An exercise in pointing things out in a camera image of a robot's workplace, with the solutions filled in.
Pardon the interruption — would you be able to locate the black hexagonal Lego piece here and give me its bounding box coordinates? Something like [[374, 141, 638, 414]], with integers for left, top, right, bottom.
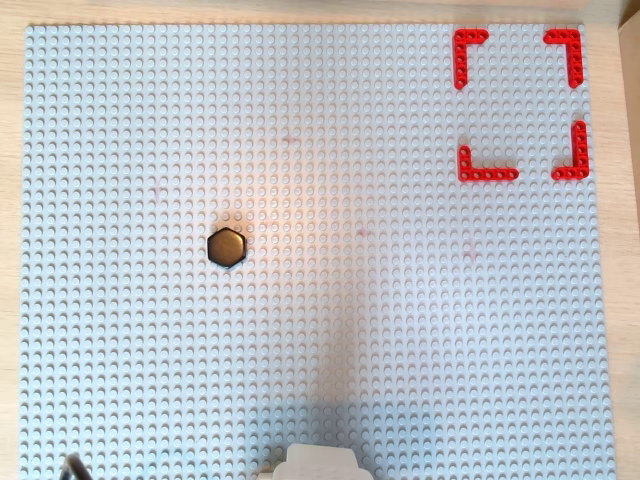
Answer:
[[206, 227, 248, 271]]

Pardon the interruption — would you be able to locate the grey Lego baseplate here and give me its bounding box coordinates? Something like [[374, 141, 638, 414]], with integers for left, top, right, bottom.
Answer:
[[18, 22, 617, 480]]

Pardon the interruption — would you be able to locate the red L-shaped Lego beam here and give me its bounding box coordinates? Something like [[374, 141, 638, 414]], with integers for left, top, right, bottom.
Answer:
[[543, 28, 585, 90], [457, 144, 520, 184], [550, 119, 590, 182], [453, 28, 490, 91]]

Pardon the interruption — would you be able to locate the black cable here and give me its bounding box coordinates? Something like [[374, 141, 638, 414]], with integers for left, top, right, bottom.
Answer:
[[58, 453, 89, 480]]

